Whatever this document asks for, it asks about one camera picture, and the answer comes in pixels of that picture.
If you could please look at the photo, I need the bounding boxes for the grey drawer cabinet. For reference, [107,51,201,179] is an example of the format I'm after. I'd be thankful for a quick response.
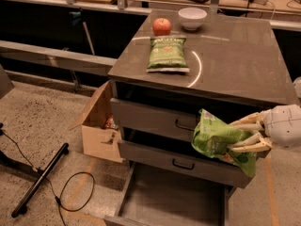
[107,8,301,189]

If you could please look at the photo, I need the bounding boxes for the black stand leg bar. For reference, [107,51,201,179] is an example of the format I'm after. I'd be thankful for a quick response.
[11,143,69,218]

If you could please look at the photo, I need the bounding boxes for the brown cardboard box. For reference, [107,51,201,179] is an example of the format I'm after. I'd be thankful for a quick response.
[70,82,123,163]

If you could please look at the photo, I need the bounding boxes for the red apple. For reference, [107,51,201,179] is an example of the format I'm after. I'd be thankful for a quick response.
[152,18,171,36]

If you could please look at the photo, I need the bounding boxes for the grey drawer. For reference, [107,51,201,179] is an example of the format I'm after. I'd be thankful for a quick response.
[109,97,272,159]
[104,163,229,226]
[118,140,251,188]

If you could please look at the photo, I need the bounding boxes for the grey bottom drawer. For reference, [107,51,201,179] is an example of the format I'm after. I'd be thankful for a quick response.
[104,163,229,226]

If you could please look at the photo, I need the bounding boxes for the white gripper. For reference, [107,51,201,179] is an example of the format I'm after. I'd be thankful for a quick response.
[227,105,301,153]

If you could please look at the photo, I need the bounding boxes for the dark green chip bag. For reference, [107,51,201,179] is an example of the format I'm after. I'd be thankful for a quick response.
[147,36,190,73]

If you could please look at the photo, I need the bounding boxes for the black floor cable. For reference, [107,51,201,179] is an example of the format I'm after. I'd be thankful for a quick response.
[0,130,96,226]

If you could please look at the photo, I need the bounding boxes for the light green rice chip bag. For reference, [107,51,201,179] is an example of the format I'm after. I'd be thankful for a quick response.
[191,109,257,178]

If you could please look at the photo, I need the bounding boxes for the grey top drawer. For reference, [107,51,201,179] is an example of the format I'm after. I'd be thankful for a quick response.
[109,97,272,159]

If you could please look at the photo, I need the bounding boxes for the grey middle drawer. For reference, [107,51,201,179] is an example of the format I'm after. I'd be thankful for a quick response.
[118,140,251,188]

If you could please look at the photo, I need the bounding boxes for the snack packet in box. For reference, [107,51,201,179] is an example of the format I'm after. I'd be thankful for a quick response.
[104,116,119,130]

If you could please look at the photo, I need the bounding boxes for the white ceramic bowl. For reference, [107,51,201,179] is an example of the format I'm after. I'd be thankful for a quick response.
[178,8,207,31]

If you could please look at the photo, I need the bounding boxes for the grey metal rail beam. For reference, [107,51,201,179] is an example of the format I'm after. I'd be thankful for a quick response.
[0,40,117,76]

